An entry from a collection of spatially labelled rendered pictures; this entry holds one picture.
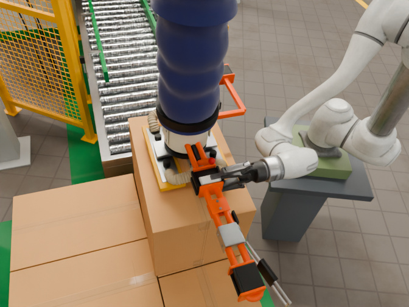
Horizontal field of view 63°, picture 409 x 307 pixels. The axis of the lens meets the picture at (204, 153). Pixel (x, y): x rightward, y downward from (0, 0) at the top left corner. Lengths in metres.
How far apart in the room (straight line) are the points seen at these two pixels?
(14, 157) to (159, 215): 1.75
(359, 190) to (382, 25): 0.86
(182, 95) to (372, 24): 0.62
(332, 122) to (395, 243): 1.33
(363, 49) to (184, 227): 0.84
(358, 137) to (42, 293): 1.48
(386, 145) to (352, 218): 1.17
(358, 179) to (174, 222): 1.00
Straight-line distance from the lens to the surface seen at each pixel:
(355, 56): 1.21
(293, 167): 1.20
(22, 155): 2.86
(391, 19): 1.21
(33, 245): 1.76
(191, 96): 1.05
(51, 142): 2.90
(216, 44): 0.99
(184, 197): 1.30
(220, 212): 1.06
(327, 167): 1.72
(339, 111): 1.61
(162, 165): 1.31
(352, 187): 1.80
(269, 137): 1.31
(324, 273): 2.38
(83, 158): 2.72
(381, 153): 1.61
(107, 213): 1.76
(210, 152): 1.33
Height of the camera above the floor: 2.03
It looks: 49 degrees down
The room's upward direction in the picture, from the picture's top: 7 degrees clockwise
